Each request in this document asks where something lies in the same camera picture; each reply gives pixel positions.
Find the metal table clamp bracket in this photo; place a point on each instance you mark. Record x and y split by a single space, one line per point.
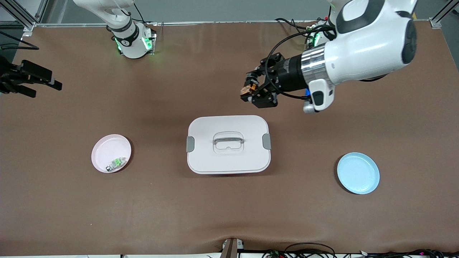
231 249

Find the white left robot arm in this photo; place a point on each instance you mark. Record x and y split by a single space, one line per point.
365 46

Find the orange switch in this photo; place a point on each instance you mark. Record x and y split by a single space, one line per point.
249 87

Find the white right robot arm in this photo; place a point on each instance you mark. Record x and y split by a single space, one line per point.
125 36

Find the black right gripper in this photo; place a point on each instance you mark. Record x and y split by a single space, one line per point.
8 80

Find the aluminium frame post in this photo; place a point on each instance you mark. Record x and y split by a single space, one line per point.
435 22
21 14

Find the green and grey switch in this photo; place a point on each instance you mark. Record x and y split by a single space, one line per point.
116 163

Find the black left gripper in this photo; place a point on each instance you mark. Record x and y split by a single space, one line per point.
289 76

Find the light blue round plate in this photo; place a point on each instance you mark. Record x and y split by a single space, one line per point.
358 173

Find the pink round plate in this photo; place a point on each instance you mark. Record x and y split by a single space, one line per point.
107 148

